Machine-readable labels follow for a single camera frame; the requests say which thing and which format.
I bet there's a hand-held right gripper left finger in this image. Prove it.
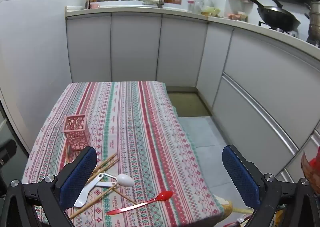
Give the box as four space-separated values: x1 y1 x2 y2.
4 146 98 227

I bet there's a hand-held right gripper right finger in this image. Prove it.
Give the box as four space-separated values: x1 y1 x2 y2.
222 144 320 227

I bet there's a pink perforated utensil holder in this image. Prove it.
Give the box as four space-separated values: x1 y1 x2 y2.
62 115 91 152

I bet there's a white serrated plastic knife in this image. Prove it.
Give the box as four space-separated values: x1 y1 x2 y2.
74 173 104 208

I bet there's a white plastic spoon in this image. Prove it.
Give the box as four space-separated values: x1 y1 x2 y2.
96 174 135 187

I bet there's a red patterned bag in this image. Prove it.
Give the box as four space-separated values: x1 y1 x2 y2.
300 151 320 194

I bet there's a red plastic spoon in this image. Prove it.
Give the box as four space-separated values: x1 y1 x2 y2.
107 190 173 216

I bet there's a striped patterned tablecloth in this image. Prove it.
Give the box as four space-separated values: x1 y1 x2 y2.
21 81 232 227

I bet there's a white kitchen cabinet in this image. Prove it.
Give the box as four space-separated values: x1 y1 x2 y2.
65 12 320 182

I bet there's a black wok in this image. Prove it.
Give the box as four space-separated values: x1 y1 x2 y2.
241 0 302 31

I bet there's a pale kitchen countertop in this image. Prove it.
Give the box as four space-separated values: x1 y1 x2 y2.
65 4 320 48

